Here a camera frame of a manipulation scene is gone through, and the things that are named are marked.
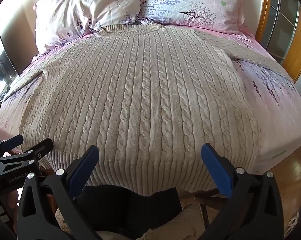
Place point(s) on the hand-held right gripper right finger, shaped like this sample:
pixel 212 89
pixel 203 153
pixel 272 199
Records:
pixel 216 170

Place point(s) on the right floral pillow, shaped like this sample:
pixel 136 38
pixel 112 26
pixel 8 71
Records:
pixel 190 2

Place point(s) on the person's beige pants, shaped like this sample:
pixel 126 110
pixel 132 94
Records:
pixel 175 225

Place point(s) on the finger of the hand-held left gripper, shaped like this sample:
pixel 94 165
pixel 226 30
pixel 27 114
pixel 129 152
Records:
pixel 10 143
pixel 40 147

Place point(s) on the pink floral pillow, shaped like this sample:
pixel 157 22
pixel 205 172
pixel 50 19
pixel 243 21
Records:
pixel 73 12

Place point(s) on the pink floral bed sheet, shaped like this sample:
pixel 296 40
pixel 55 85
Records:
pixel 273 110

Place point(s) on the person's black top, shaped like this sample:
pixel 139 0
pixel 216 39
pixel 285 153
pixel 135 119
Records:
pixel 130 210

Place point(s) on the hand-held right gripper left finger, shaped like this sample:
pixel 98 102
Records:
pixel 82 170

